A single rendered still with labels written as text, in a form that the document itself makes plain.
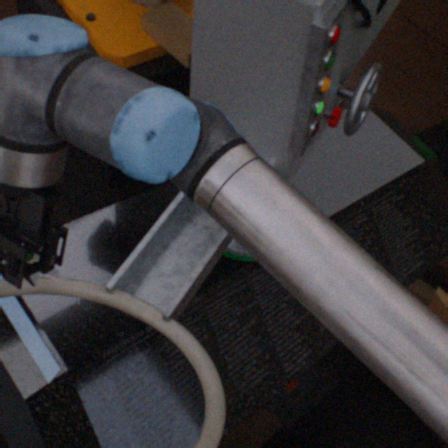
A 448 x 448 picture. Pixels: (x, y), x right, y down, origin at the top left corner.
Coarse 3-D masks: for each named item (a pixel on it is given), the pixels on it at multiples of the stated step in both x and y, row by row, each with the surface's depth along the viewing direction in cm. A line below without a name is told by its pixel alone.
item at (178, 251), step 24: (168, 216) 159; (192, 216) 165; (144, 240) 155; (168, 240) 161; (192, 240) 161; (216, 240) 156; (144, 264) 157; (168, 264) 157; (192, 264) 158; (120, 288) 151; (144, 288) 153; (168, 288) 154; (192, 288) 151; (168, 312) 145
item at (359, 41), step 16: (352, 0) 145; (368, 0) 165; (384, 0) 178; (368, 16) 157; (384, 16) 185; (352, 32) 164; (368, 32) 177; (352, 48) 170; (352, 64) 176; (336, 96) 182
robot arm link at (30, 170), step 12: (0, 156) 91; (12, 156) 90; (24, 156) 90; (36, 156) 91; (48, 156) 92; (60, 156) 93; (0, 168) 91; (12, 168) 91; (24, 168) 91; (36, 168) 92; (48, 168) 93; (60, 168) 94; (0, 180) 92; (12, 180) 92; (24, 180) 92; (36, 180) 92; (48, 180) 94
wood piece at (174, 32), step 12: (156, 12) 238; (168, 12) 238; (180, 12) 239; (144, 24) 239; (156, 24) 235; (168, 24) 235; (180, 24) 235; (192, 24) 236; (156, 36) 237; (168, 36) 232; (180, 36) 232; (192, 36) 233; (168, 48) 235; (180, 48) 230; (180, 60) 233
